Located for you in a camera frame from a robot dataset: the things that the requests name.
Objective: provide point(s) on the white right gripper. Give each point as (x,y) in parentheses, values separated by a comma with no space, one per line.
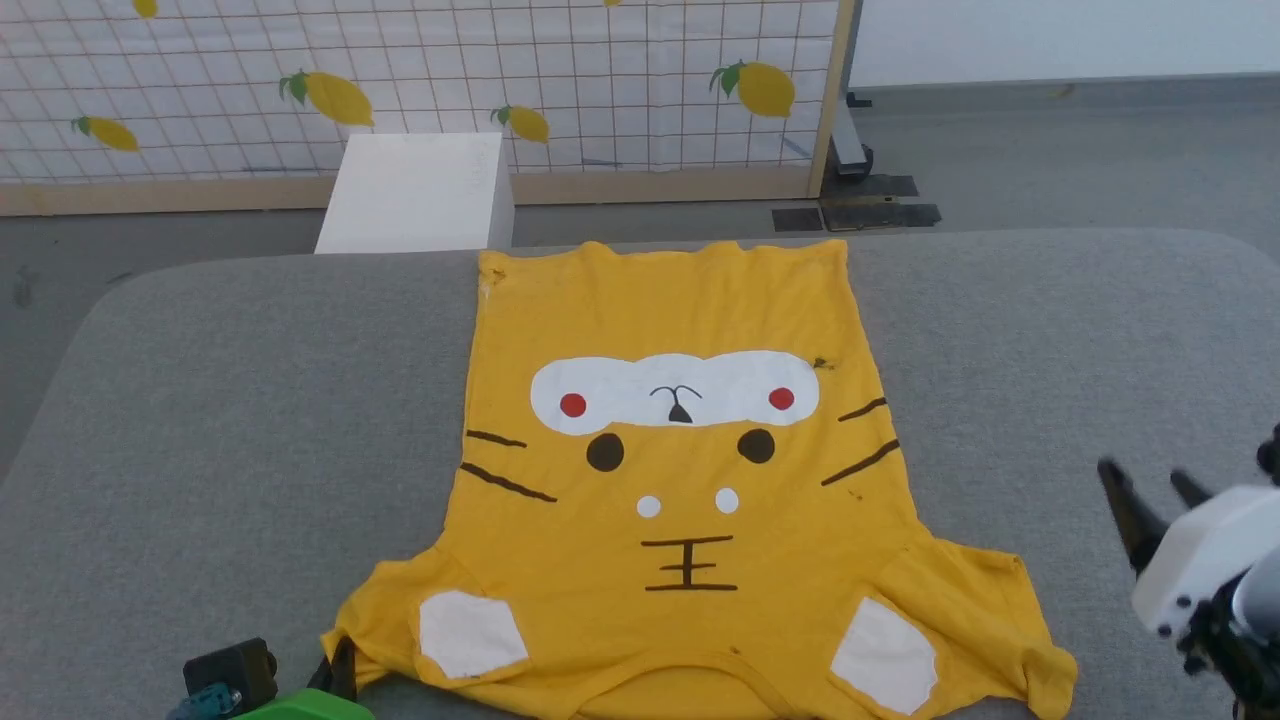
(1210,545)

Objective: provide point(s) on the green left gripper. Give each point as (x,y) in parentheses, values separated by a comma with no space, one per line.
(300,706)

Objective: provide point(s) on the yellow cat print T-shirt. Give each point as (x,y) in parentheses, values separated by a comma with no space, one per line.
(700,470)

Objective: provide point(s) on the long black floor strip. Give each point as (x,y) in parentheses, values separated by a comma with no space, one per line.
(885,216)

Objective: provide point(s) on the black floor plate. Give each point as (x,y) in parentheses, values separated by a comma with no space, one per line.
(875,186)

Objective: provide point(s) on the small black floor patch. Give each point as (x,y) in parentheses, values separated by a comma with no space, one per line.
(797,219)

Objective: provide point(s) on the white box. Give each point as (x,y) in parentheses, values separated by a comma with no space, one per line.
(415,195)

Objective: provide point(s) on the grey metal stand leg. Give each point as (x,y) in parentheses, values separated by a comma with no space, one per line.
(850,140)

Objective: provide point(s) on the lemon print partition screen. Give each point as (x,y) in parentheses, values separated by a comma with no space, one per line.
(600,60)

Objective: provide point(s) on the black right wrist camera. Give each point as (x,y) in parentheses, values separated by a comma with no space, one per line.
(1270,455)

